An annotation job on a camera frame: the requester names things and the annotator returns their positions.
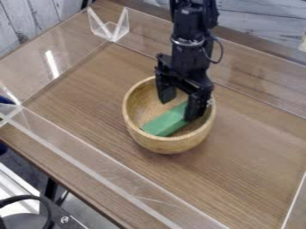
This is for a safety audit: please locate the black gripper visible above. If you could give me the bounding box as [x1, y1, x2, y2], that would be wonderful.
[152, 38, 217, 123]

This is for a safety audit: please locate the green rectangular block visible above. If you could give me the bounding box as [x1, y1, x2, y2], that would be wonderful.
[142, 102, 187, 137]

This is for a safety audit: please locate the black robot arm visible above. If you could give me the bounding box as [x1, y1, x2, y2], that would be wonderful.
[154, 0, 219, 122]

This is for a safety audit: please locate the brown wooden bowl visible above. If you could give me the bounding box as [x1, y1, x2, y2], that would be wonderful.
[122, 76, 217, 154]

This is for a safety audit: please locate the clear acrylic tray barrier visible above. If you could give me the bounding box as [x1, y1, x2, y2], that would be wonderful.
[0, 2, 306, 229]

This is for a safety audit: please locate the blue object at edge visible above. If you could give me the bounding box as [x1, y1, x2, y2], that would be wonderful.
[0, 95, 17, 156]

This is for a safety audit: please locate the black table leg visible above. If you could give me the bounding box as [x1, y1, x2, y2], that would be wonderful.
[44, 178, 59, 200]

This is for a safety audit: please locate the black cable loop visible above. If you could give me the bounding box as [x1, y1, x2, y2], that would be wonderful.
[0, 194, 56, 229]

